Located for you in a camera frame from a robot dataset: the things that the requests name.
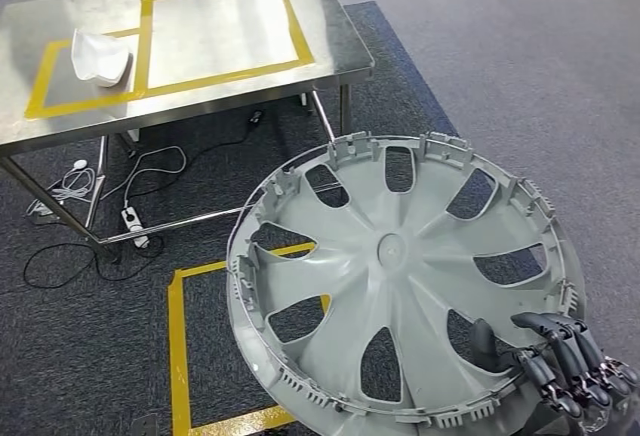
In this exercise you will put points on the grey plastic wheel hubcap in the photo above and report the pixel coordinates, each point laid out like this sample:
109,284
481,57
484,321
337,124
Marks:
392,251

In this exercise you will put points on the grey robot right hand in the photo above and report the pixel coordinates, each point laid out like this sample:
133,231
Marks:
564,353

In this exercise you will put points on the white plastic cover part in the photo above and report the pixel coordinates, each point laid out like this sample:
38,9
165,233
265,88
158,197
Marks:
100,58

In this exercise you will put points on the white power strip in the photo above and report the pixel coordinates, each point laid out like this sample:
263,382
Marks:
133,224

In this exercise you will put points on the stainless steel workbench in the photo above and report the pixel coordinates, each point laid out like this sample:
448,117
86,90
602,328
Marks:
330,55

